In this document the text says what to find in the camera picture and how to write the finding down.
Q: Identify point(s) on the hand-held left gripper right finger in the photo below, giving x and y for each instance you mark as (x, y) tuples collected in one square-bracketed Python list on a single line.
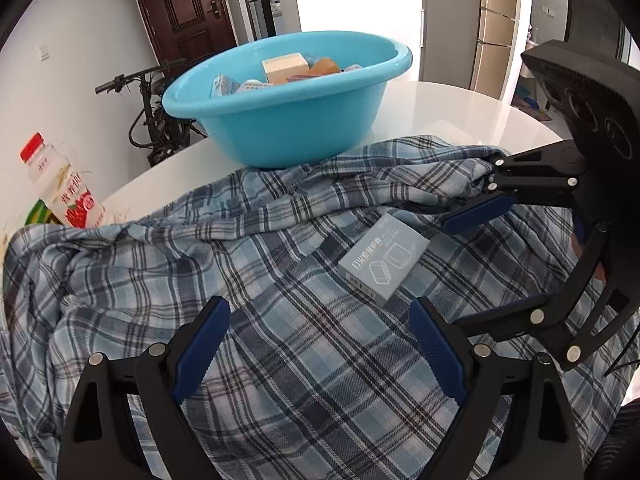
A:
[(437, 350)]

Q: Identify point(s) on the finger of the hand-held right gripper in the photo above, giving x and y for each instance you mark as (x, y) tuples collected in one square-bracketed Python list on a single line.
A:
[(480, 212), (560, 320)]

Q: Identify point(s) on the green yellow plastic item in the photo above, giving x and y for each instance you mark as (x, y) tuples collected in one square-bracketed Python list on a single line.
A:
[(42, 212)]

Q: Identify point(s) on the red capped yogurt bottle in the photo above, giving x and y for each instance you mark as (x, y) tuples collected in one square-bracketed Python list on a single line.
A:
[(55, 185)]

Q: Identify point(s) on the blue floor mat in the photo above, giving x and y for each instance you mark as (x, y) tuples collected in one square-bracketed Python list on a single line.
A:
[(530, 102)]

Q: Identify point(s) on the light blue packet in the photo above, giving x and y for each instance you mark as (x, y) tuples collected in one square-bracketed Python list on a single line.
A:
[(255, 86)]

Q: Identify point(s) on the blue plastic basin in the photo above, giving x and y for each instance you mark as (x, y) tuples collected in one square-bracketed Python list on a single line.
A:
[(280, 125)]

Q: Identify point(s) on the dark grey door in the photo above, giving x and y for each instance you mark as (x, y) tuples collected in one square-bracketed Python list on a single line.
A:
[(595, 15)]

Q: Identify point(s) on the cream cardboard box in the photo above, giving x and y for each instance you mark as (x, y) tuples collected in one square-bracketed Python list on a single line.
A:
[(285, 67)]

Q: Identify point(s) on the grey cardboard box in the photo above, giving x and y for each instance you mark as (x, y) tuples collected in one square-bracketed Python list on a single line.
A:
[(382, 260)]

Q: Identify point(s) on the white light switch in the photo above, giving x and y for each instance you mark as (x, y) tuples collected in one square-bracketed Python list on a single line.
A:
[(43, 52)]

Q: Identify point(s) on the small blue white box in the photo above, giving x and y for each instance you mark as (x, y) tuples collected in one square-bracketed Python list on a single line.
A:
[(225, 87)]

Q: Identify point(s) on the black framed glass partition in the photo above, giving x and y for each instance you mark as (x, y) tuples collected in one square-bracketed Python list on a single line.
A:
[(255, 0)]

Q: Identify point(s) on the black electric bike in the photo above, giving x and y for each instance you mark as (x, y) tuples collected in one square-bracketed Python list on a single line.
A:
[(150, 125)]

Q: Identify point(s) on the blue plaid cloth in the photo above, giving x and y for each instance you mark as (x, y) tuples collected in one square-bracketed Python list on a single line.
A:
[(300, 385)]

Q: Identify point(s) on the white wall switch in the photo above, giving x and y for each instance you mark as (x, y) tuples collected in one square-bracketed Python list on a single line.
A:
[(549, 11)]

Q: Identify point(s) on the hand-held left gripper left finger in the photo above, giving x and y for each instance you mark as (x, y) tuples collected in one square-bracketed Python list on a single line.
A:
[(200, 350)]

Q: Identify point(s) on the brown entrance door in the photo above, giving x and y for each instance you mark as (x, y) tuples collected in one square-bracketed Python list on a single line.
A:
[(185, 10)]

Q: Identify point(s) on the refrigerator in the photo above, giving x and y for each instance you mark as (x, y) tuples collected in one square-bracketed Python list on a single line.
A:
[(500, 25)]

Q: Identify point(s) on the orange packet in basin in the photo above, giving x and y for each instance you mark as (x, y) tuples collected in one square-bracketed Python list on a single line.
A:
[(325, 66)]

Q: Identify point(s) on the dark cloth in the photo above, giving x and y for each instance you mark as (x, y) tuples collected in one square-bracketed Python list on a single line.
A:
[(615, 450)]

